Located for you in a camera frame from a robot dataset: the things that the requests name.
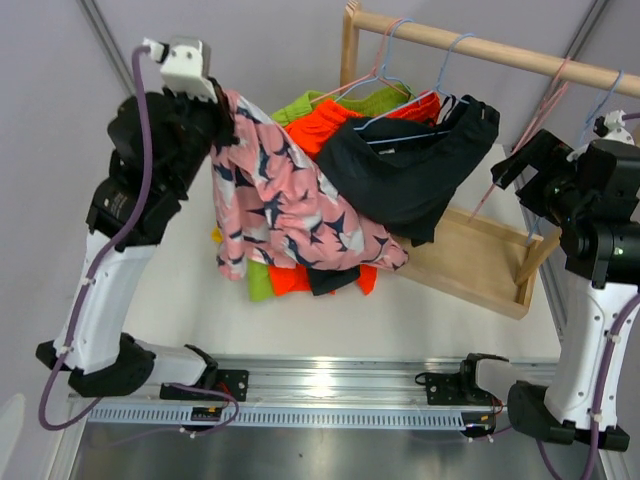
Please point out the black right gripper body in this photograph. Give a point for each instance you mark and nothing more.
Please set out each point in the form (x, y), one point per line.
(552, 193)

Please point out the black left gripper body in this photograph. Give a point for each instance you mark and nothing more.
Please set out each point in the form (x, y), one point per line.
(203, 124)

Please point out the pink patterned shorts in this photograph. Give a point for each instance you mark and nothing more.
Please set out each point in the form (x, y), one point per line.
(274, 206)

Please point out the orange shorts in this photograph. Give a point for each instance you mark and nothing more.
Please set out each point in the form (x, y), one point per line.
(311, 126)

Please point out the blue wire hanger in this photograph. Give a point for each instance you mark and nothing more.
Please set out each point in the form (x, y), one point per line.
(598, 104)
(343, 77)
(438, 88)

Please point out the dark navy shorts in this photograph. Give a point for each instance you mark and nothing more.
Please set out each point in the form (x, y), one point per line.
(402, 174)

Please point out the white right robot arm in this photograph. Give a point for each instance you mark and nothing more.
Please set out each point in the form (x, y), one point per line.
(580, 402)

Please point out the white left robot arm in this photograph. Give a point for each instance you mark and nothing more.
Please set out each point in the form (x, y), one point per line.
(159, 148)

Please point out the lime green shorts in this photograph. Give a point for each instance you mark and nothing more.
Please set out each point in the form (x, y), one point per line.
(325, 282)

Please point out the wooden tray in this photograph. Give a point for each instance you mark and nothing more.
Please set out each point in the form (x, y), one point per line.
(475, 259)

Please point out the yellow plastic tray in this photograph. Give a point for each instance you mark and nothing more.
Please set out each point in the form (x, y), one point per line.
(216, 236)

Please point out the wooden clothes rack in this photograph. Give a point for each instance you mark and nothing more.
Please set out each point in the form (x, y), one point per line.
(500, 50)

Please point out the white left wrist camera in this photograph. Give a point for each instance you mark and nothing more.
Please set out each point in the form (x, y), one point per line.
(184, 66)

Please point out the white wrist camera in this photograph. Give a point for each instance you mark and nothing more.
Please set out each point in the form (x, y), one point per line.
(184, 66)
(615, 127)

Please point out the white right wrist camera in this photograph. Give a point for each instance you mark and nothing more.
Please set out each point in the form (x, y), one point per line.
(615, 127)

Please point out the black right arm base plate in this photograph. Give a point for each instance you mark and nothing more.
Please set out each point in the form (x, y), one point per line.
(454, 389)

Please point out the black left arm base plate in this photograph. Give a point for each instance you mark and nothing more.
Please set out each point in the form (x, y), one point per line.
(231, 382)

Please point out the aluminium mounting rail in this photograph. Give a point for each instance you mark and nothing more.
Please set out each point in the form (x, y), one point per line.
(319, 392)

